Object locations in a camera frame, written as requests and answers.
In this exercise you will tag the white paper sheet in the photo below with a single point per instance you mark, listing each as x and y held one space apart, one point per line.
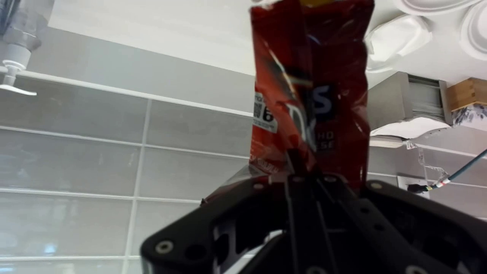
396 40

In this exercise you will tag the brown cardboard box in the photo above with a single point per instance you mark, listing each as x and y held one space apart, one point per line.
469 93

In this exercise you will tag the clear pump sanitizer bottle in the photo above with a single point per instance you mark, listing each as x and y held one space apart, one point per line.
25 25

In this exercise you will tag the red Doritos chip bag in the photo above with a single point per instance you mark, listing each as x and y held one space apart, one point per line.
314 55

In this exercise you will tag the grey metal box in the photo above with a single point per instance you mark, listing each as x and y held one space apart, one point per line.
390 101

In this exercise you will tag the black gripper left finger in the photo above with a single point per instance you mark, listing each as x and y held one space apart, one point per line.
238 203

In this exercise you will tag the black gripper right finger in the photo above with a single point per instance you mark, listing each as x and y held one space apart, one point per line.
405 218

